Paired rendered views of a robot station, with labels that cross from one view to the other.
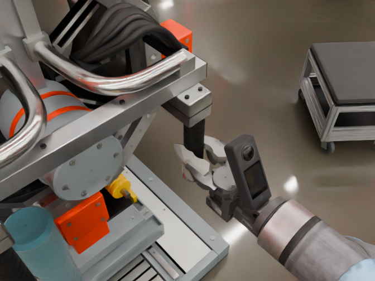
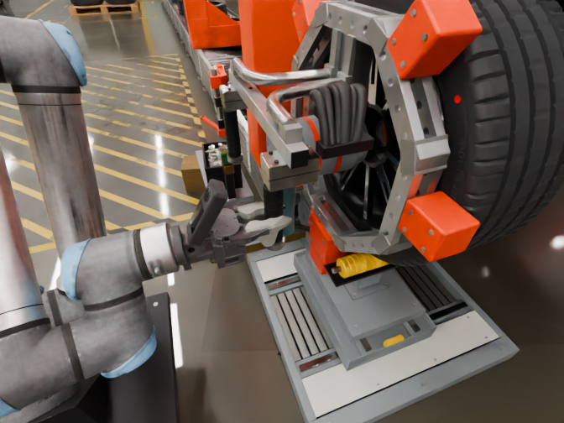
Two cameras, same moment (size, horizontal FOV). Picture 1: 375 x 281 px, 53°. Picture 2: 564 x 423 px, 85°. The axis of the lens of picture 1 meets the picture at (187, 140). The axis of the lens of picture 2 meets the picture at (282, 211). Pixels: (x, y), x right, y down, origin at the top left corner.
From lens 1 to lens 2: 0.75 m
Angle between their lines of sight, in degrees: 72
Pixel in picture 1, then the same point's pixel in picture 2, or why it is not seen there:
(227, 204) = not seen: hidden behind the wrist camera
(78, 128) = (256, 96)
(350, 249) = (96, 253)
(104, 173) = not seen: hidden behind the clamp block
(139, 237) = (342, 337)
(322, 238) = (120, 239)
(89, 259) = (324, 284)
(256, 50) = not seen: outside the picture
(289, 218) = (153, 228)
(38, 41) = (341, 76)
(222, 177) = (225, 214)
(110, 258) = (328, 310)
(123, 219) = (355, 317)
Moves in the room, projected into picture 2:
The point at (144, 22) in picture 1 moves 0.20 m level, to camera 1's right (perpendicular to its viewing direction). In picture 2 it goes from (324, 91) to (271, 154)
